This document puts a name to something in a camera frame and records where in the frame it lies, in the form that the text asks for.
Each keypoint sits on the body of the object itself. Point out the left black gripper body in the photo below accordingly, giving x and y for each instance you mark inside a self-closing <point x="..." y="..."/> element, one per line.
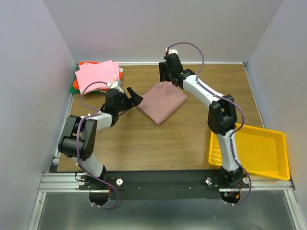
<point x="127" y="100"/>

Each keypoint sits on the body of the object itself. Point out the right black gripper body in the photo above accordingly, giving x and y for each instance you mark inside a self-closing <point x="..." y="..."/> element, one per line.
<point x="163" y="72"/>

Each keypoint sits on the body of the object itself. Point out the dusty pink graphic t-shirt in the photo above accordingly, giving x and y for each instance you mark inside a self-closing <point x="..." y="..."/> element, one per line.
<point x="161" y="101"/>

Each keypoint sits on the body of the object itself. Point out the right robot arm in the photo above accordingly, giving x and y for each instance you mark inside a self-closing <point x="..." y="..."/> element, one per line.
<point x="222" y="115"/>

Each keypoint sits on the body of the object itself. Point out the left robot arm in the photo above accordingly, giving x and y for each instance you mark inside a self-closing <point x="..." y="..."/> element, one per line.
<point x="78" y="136"/>

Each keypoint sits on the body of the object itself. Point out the folded pink t-shirt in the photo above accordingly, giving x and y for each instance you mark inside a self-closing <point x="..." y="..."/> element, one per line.
<point x="98" y="76"/>

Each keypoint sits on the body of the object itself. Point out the folded orange t-shirt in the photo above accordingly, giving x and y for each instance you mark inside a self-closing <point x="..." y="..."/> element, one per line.
<point x="76" y="85"/>

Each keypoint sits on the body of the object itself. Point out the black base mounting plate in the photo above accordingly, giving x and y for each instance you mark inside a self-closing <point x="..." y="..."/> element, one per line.
<point x="163" y="185"/>

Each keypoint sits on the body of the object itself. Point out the yellow plastic tray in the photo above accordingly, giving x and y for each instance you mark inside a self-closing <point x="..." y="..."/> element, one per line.
<point x="259" y="151"/>

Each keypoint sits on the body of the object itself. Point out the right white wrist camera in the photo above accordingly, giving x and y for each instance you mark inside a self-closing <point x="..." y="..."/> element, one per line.
<point x="169" y="51"/>

